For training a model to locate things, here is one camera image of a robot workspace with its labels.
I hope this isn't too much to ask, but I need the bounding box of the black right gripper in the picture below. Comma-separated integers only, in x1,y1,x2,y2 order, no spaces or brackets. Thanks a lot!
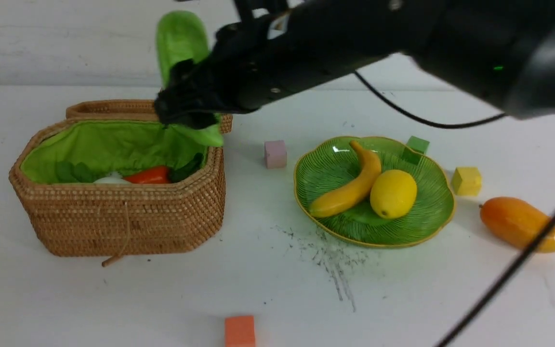
154,22,278,130

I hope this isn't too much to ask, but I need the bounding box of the green toy bitter gourd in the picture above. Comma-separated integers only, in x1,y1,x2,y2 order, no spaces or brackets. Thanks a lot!
156,11,224,147

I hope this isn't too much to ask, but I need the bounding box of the orange toy carrot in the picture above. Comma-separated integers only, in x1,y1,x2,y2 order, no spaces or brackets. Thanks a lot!
123,153,203,184

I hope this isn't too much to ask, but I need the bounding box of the yellow toy banana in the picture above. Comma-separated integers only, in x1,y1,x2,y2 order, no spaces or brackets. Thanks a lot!
308,140,382,219

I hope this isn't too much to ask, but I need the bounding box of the white toy radish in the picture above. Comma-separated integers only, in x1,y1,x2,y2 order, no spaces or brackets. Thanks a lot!
55,161,131,184

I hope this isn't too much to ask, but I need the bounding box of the yellow toy lemon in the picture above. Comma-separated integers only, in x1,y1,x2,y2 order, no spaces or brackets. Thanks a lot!
370,169,418,220

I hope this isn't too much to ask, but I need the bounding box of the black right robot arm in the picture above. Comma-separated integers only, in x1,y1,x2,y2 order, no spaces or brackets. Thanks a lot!
154,0,555,129

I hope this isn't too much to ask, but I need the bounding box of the pink cube block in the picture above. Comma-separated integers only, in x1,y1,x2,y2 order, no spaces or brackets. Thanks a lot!
264,140,287,169

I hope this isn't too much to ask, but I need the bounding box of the green leaf-shaped glass plate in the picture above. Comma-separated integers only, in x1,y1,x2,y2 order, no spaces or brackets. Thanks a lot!
293,136,456,248

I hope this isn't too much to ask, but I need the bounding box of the woven rattan basket lid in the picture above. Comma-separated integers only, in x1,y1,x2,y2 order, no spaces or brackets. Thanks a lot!
66,99,233,135

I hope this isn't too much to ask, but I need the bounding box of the green cube block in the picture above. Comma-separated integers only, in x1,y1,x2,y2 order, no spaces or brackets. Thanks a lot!
401,136,430,165

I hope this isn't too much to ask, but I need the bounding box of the woven rattan basket green lining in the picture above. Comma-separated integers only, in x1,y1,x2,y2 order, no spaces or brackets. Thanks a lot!
9,119,225,266

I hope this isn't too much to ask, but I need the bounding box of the yellow cube block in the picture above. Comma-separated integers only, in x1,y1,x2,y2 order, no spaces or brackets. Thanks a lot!
451,166,482,196

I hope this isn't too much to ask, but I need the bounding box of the orange cube block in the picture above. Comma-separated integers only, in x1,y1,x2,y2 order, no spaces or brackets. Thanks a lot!
225,315,256,347

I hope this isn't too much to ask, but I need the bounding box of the orange toy mango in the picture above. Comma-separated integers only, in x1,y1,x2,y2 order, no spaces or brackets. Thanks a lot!
479,196,549,250

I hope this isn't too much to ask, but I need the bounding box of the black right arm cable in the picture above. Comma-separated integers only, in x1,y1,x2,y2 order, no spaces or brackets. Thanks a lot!
352,70,555,347

